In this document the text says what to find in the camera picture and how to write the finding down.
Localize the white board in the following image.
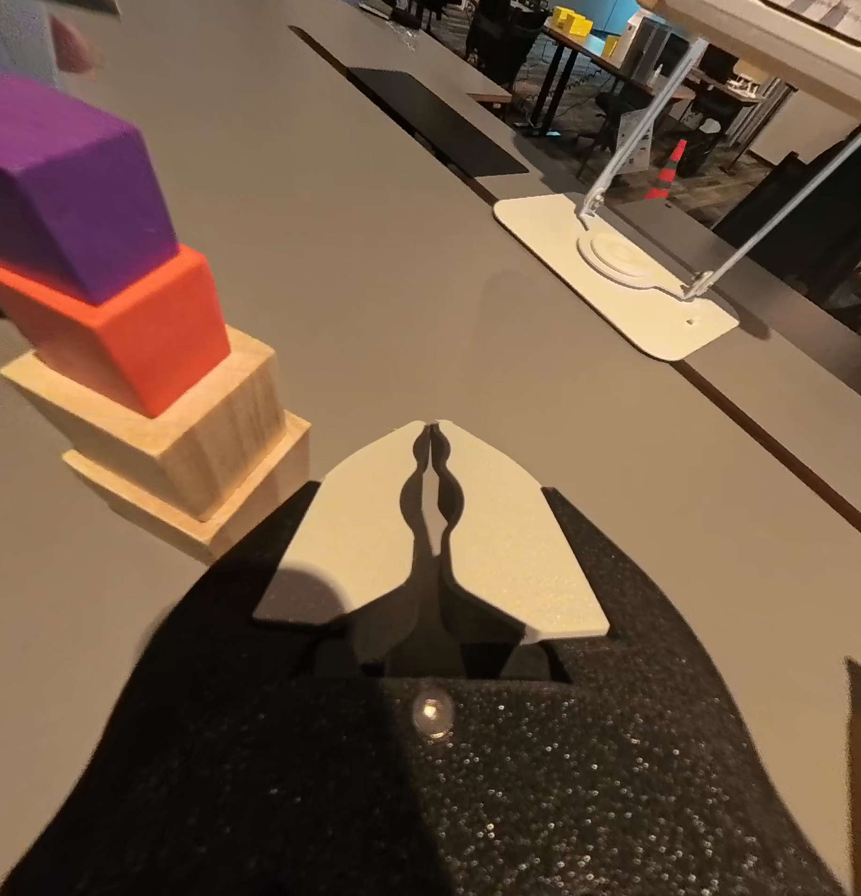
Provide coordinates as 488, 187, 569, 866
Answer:
494, 0, 861, 363

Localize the background wooden table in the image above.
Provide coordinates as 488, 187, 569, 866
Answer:
543, 24, 698, 137

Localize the orange wooden cube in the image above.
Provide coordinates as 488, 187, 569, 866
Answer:
0, 244, 232, 420

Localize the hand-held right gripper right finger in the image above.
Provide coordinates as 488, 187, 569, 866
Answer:
430, 419, 611, 651

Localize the orange striped traffic cone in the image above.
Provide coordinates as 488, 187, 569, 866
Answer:
644, 139, 688, 202

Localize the black desk mat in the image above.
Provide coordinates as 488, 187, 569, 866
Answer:
346, 66, 531, 177

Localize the purple wooden cube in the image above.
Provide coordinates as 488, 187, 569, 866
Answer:
0, 73, 179, 307

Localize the large natural wooden cube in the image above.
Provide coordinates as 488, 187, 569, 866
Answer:
61, 412, 312, 567

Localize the black office chair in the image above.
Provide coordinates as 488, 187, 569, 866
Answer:
466, 7, 547, 86

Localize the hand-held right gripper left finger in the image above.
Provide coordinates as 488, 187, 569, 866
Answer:
252, 420, 431, 665

